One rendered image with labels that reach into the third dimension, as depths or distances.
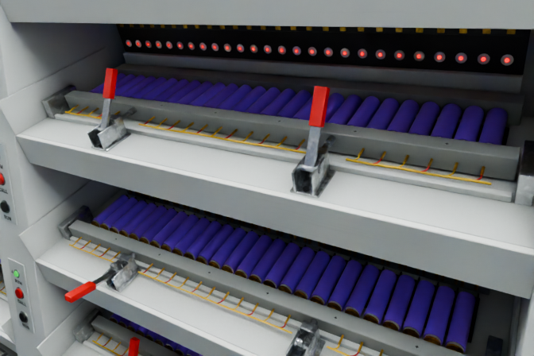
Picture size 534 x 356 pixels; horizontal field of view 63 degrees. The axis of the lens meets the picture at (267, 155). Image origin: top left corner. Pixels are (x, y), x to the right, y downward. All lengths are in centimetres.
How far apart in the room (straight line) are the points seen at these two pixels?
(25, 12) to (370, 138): 44
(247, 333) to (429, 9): 37
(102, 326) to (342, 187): 53
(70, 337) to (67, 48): 46
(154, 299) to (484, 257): 39
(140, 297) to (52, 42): 37
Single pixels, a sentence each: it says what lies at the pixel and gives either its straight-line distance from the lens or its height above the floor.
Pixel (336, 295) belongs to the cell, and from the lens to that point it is 51.
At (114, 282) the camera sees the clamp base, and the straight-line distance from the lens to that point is 61.
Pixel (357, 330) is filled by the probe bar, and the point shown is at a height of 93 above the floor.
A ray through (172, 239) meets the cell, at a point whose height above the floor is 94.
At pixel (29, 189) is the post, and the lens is 70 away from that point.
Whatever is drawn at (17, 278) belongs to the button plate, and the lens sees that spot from 80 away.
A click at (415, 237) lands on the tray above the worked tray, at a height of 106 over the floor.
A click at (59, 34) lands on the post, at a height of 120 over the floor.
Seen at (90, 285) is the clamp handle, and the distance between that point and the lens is 59.
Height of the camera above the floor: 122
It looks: 16 degrees down
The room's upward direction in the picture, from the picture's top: 1 degrees clockwise
